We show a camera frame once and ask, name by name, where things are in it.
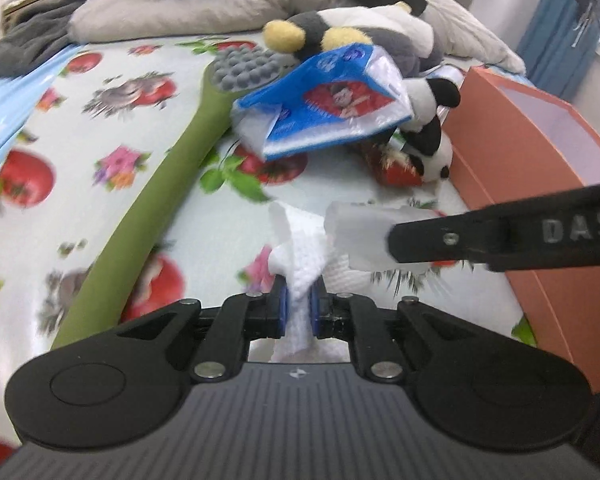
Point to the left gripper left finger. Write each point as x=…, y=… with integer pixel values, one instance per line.
x=278, y=308

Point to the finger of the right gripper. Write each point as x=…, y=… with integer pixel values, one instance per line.
x=554, y=231

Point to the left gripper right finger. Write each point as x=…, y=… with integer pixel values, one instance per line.
x=319, y=304

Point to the white textured towel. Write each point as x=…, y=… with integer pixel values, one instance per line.
x=302, y=255

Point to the clear plastic wrapper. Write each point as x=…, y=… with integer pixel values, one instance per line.
x=360, y=232

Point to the red snack packet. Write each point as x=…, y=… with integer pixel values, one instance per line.
x=390, y=167

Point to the pink cardboard box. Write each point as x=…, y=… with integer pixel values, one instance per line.
x=513, y=141

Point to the panda plush toy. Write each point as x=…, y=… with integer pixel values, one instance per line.
x=427, y=147

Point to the blue curtain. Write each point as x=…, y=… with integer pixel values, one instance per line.
x=559, y=45

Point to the blue tissue pack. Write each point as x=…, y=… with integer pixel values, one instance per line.
x=336, y=97

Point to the fruit pattern bed mat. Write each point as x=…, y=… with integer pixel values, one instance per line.
x=84, y=155

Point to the grey penguin plush toy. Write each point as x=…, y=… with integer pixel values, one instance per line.
x=412, y=43

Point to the beige grey duvet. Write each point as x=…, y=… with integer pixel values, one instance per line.
x=444, y=23

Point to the light blue bed sheet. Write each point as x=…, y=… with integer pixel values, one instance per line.
x=18, y=97

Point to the dark grey blanket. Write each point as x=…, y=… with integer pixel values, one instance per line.
x=40, y=32

